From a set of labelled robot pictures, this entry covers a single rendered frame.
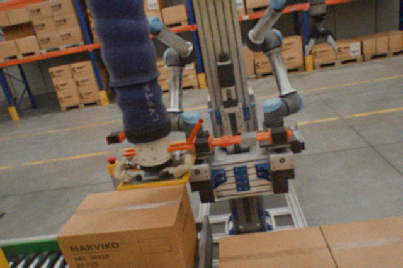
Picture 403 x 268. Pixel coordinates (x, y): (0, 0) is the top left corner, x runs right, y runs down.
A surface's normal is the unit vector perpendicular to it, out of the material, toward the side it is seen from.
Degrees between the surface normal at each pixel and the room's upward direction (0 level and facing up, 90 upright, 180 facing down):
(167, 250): 90
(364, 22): 90
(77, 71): 91
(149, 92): 73
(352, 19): 90
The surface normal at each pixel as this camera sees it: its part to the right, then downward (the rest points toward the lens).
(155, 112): 0.66, -0.16
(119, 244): -0.08, 0.36
